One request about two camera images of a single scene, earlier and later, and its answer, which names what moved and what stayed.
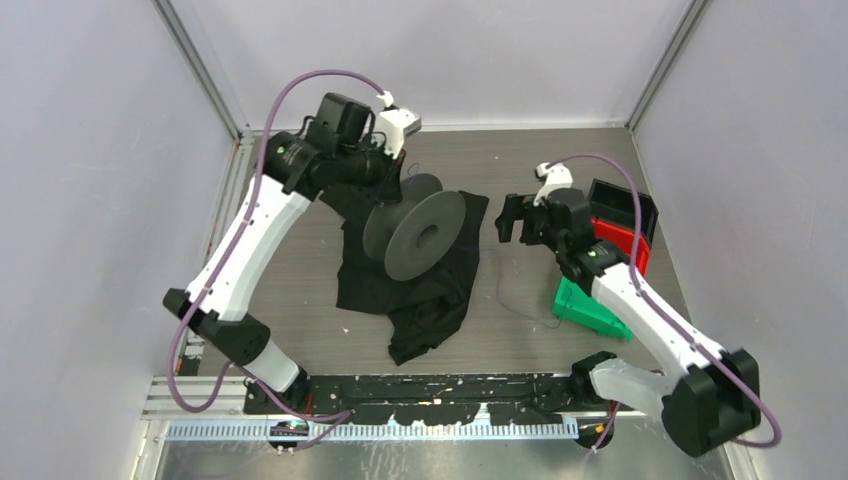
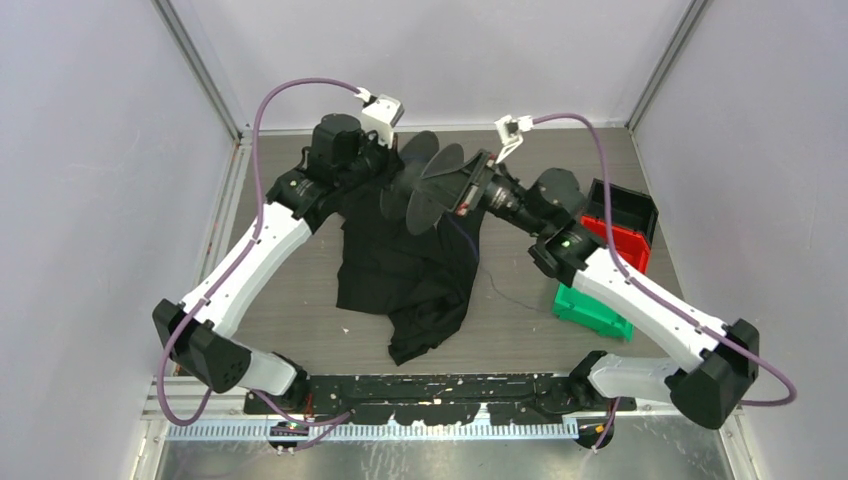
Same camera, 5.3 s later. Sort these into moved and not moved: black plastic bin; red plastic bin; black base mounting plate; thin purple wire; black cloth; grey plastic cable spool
Moved: thin purple wire; grey plastic cable spool
Not moved: red plastic bin; black base mounting plate; black cloth; black plastic bin
